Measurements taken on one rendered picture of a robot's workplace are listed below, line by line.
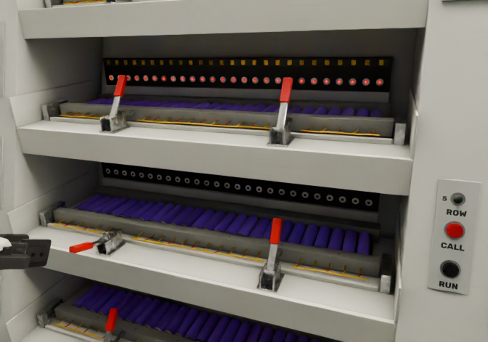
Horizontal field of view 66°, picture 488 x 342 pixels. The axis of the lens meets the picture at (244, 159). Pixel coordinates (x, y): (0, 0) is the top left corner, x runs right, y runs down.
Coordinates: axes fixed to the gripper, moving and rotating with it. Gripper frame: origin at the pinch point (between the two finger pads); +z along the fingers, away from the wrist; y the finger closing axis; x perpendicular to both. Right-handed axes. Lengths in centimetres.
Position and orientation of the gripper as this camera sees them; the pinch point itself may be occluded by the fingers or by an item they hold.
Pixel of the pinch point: (22, 250)
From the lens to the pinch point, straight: 53.0
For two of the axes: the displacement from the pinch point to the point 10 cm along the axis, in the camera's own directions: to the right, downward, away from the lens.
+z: 3.2, 1.9, 9.3
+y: 9.4, 0.9, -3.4
